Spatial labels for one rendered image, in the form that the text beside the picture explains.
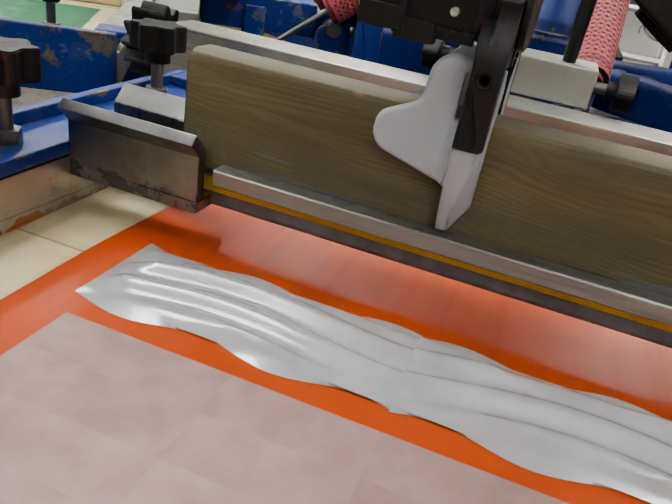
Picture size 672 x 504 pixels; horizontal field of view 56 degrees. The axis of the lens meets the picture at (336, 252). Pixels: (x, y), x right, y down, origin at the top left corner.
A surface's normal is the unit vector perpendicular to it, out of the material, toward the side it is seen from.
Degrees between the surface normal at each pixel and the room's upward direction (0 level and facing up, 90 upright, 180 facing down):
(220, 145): 89
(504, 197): 89
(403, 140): 85
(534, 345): 0
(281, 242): 0
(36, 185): 90
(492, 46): 75
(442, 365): 34
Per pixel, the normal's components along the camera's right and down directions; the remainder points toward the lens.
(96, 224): 0.16, -0.88
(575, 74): -0.34, 0.38
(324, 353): -0.13, -0.56
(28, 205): 0.93, 0.29
